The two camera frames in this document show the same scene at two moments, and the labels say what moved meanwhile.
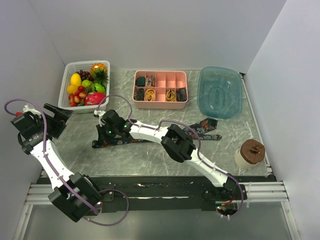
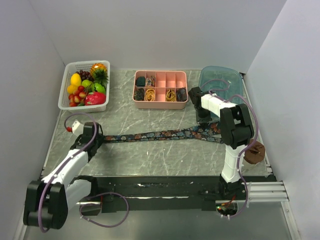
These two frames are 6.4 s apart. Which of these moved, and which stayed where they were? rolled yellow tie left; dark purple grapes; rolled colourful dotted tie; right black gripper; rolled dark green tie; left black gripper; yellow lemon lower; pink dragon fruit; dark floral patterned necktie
Moved: right black gripper; left black gripper; dark floral patterned necktie
Stayed: yellow lemon lower; rolled yellow tie left; rolled dark green tie; rolled colourful dotted tie; dark purple grapes; pink dragon fruit
